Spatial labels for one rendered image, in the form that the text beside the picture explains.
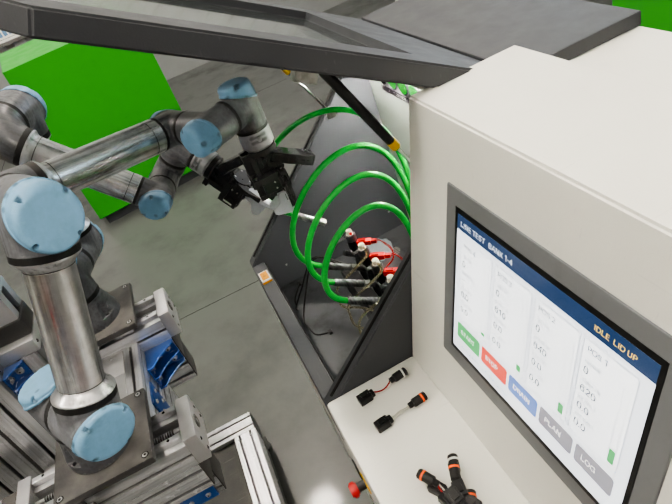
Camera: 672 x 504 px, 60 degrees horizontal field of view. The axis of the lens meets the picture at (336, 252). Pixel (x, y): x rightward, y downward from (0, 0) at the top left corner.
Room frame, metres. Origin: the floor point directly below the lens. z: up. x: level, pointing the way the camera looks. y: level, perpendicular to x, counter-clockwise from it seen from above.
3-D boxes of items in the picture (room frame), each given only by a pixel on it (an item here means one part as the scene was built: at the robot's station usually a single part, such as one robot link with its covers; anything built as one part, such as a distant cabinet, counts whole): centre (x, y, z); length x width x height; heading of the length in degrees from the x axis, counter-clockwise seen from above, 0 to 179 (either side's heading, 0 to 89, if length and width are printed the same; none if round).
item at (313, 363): (1.21, 0.18, 0.87); 0.62 x 0.04 x 0.16; 10
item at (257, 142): (1.24, 0.07, 1.45); 0.08 x 0.08 x 0.05
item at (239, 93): (1.24, 0.08, 1.53); 0.09 x 0.08 x 0.11; 130
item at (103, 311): (1.43, 0.72, 1.09); 0.15 x 0.15 x 0.10
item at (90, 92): (4.77, 1.29, 0.65); 0.95 x 0.86 x 1.30; 107
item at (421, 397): (0.76, -0.01, 0.99); 0.12 x 0.02 x 0.02; 105
